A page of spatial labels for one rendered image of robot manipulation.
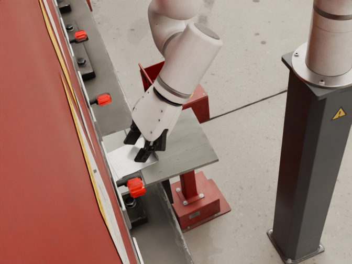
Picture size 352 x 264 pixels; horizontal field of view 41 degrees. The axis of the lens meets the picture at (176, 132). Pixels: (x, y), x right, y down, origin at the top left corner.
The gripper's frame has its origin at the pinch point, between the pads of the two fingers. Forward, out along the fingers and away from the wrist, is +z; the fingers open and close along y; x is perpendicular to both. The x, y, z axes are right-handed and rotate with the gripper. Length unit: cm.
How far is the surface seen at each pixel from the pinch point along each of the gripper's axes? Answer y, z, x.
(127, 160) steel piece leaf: 0.3, 4.1, -0.9
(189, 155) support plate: 6.7, -4.2, 9.4
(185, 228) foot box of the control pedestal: -30, 66, 79
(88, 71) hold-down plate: -46.2, 8.3, 9.2
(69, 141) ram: 58, -46, -59
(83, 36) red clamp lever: -8.4, -19.6, -20.0
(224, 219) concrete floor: -25, 56, 93
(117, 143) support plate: -6.0, 4.1, -0.6
